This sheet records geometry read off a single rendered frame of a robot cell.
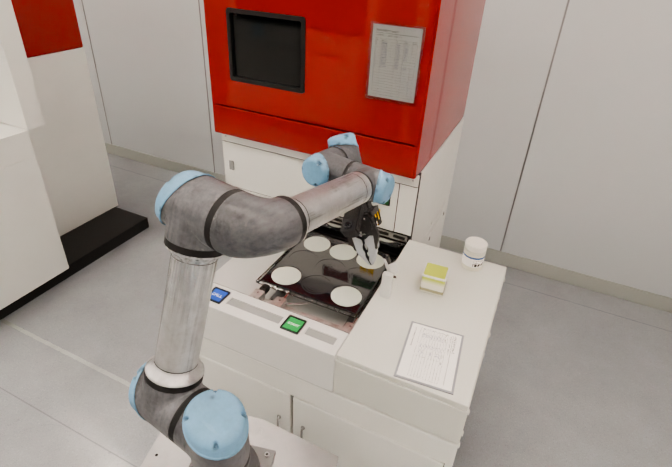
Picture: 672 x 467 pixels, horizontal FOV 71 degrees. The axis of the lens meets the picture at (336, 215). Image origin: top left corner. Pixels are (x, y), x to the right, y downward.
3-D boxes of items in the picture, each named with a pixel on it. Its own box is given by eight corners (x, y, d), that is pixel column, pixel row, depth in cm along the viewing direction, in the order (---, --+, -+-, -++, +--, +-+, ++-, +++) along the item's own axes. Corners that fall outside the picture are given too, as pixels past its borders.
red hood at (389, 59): (306, 87, 242) (308, -45, 211) (463, 116, 213) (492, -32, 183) (213, 132, 183) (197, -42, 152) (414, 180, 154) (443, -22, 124)
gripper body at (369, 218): (383, 224, 133) (373, 183, 130) (374, 235, 125) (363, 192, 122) (358, 227, 136) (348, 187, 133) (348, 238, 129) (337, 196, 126)
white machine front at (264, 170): (231, 213, 209) (225, 127, 189) (407, 267, 181) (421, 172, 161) (227, 216, 207) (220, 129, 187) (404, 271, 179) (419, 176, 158)
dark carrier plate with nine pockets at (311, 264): (310, 232, 185) (310, 231, 185) (392, 257, 173) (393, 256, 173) (261, 281, 158) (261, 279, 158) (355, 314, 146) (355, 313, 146)
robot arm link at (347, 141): (318, 141, 122) (336, 134, 128) (329, 181, 125) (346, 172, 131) (343, 136, 117) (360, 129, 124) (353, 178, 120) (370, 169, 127)
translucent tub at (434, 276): (423, 277, 152) (426, 260, 149) (446, 284, 150) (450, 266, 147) (418, 291, 146) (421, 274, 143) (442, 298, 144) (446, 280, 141)
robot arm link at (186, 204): (168, 458, 91) (215, 193, 76) (119, 417, 98) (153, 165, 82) (213, 426, 102) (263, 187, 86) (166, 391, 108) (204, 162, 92)
